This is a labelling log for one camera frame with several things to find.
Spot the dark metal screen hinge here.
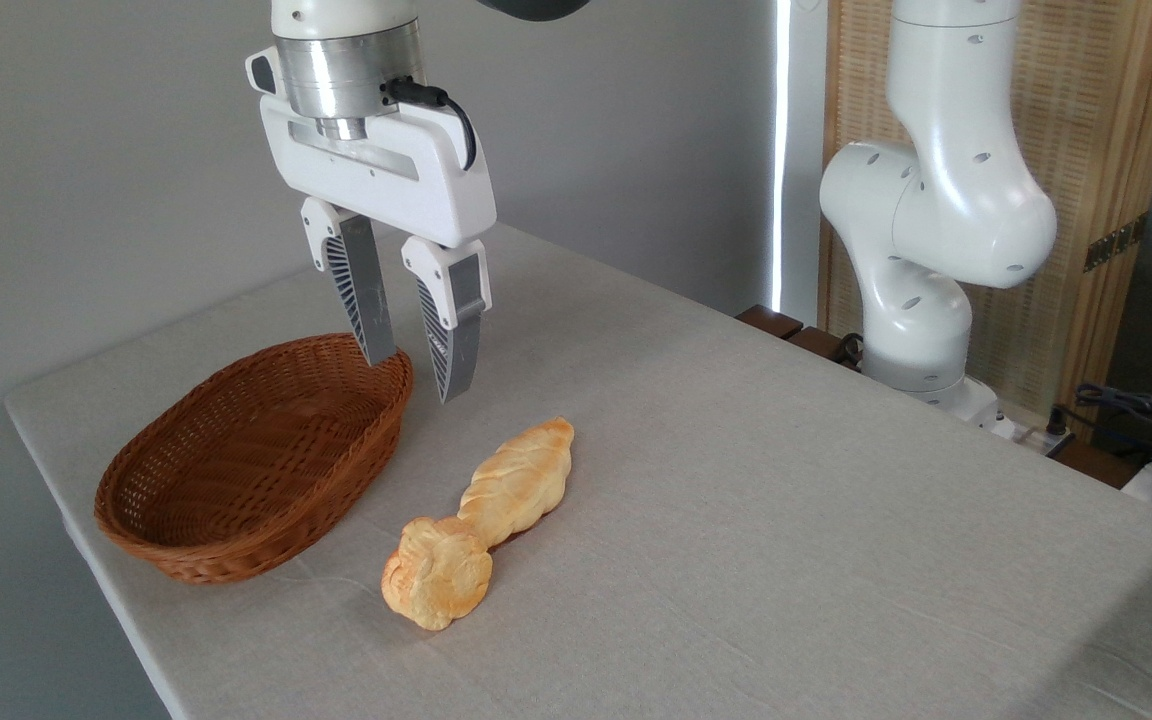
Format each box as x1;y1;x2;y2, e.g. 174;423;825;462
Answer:
1084;212;1149;273

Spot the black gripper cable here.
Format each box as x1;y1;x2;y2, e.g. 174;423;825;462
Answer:
381;78;478;172

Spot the beige tablecloth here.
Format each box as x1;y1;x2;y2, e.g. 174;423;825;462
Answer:
4;222;1152;720

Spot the wooden folding screen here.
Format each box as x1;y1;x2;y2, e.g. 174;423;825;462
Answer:
818;0;1152;433

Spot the black and blue cable bundle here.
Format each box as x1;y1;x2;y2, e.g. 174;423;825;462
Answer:
1051;383;1152;453

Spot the dark brown wooden block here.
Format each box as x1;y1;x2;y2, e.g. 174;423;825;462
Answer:
736;305;805;341
786;326;862;371

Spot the long braided bread loaf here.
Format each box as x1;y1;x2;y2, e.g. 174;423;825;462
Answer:
456;417;575;549

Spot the brown wicker basket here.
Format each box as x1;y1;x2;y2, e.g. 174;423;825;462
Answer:
94;333;414;585

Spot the round knotted bread roll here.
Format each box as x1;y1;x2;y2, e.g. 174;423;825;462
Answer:
381;516;494;631

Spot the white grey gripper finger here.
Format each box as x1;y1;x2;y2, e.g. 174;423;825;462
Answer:
300;197;398;368
401;236;493;404

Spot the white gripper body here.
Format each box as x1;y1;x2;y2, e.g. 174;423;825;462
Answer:
259;95;498;250

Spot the white power strip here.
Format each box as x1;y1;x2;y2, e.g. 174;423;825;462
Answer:
994;412;1077;458

